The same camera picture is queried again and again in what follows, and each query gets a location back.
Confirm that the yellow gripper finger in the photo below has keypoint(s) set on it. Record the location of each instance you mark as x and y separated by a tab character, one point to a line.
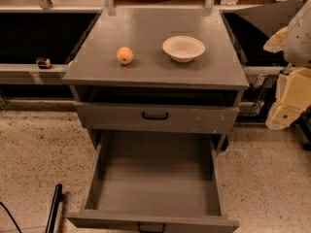
276	42
293	98

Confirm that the orange fruit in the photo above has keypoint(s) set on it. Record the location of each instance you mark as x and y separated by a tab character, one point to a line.
124	55

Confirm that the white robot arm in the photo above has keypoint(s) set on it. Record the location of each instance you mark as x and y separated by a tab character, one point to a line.
297	51

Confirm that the grey drawer cabinet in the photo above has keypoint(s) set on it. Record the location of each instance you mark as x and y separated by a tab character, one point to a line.
213	79

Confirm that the open grey middle drawer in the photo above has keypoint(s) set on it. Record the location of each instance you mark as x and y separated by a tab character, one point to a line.
154	182

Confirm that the closed grey upper drawer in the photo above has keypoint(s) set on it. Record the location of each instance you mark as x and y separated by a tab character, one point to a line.
140	117

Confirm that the black stand with board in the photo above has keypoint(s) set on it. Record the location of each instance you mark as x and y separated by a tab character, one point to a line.
249	29

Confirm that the white bowl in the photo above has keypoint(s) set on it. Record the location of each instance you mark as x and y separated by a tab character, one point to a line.
183	49

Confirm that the black bar on floor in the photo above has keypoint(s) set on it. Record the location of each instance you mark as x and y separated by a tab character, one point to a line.
56	200

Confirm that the small object on rail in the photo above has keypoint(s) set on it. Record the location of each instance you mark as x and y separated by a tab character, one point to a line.
43	63

